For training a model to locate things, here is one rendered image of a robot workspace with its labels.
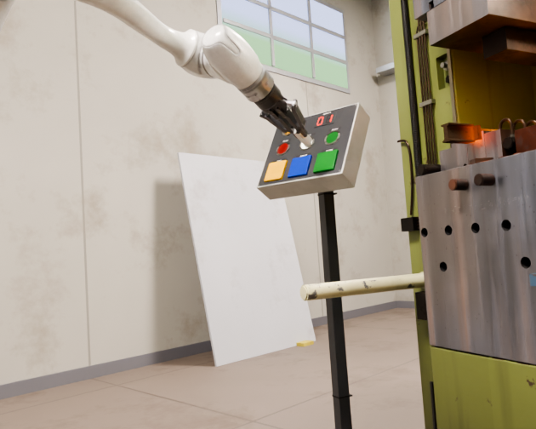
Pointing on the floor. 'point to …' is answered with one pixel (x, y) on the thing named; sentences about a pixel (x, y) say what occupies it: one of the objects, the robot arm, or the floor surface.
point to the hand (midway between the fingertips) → (303, 136)
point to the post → (337, 348)
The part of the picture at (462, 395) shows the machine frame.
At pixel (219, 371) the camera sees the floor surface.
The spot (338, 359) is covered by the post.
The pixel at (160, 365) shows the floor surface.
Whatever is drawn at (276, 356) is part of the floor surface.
